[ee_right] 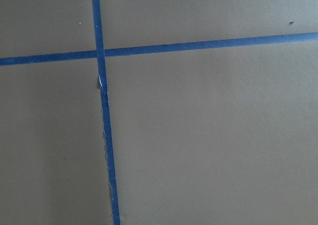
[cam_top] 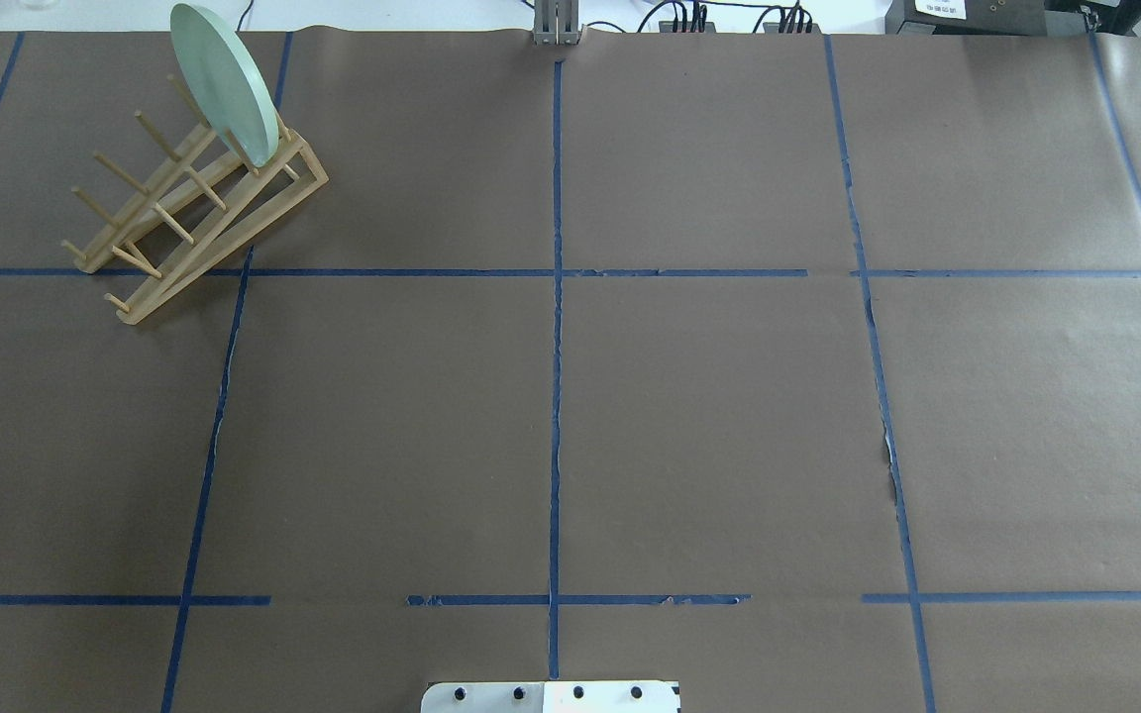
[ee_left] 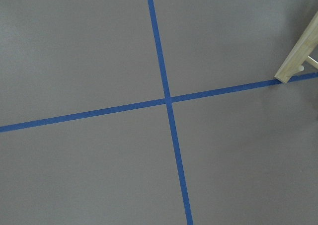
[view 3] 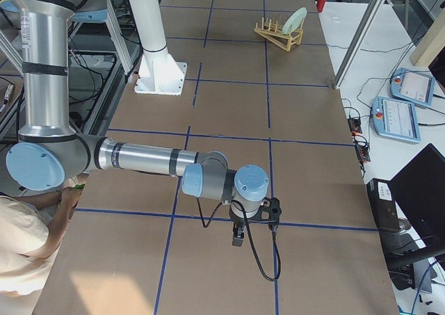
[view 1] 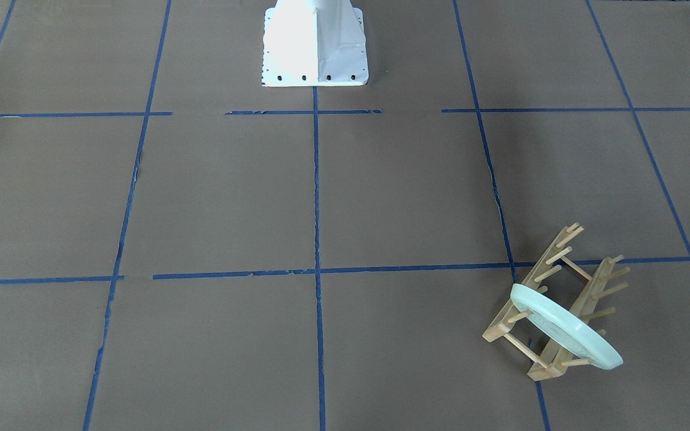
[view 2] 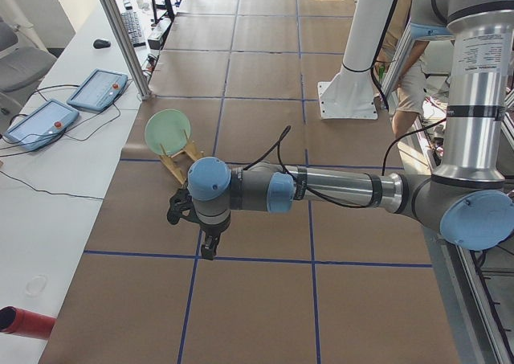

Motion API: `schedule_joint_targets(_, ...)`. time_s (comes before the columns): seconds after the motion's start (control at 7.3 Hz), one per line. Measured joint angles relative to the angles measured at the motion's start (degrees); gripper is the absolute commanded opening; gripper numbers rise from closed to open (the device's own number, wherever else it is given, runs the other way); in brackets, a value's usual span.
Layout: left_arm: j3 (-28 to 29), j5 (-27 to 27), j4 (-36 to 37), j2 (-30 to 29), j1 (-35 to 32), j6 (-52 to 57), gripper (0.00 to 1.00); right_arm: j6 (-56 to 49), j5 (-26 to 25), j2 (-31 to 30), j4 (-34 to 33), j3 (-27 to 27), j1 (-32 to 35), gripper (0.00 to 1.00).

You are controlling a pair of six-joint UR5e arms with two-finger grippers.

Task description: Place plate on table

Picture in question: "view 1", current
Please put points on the wooden dish rack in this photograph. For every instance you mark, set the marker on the wooden dish rack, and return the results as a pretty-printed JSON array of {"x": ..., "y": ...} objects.
[{"x": 553, "y": 361}]

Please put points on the pale green plate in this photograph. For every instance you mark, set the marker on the pale green plate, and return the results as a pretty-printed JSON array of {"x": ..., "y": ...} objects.
[{"x": 563, "y": 327}]

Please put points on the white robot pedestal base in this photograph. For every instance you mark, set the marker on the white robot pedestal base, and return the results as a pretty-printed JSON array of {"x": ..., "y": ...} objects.
[{"x": 314, "y": 43}]

